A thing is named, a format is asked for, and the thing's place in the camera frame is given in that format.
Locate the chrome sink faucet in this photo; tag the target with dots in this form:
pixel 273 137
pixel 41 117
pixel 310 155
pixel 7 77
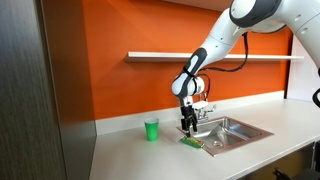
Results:
pixel 206 113

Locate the white overhead shelf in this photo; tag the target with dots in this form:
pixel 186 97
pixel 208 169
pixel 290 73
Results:
pixel 203 4

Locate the white wall shelf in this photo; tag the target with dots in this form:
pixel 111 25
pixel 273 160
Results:
pixel 156 56

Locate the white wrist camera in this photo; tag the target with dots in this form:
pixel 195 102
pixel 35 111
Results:
pixel 200 105

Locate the round sink drain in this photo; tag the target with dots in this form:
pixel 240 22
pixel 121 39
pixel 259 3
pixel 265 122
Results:
pixel 217 143

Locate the black chair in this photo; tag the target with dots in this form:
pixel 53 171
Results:
pixel 300 175

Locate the stainless steel sink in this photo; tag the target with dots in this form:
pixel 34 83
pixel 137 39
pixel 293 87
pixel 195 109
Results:
pixel 233 131

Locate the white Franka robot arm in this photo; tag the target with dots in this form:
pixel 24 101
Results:
pixel 240 23

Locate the dark wood cabinet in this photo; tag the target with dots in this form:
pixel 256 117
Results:
pixel 30 100

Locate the green plastic cup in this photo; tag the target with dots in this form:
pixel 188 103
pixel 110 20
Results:
pixel 152 130

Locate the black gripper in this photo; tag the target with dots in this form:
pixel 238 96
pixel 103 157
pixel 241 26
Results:
pixel 188 115

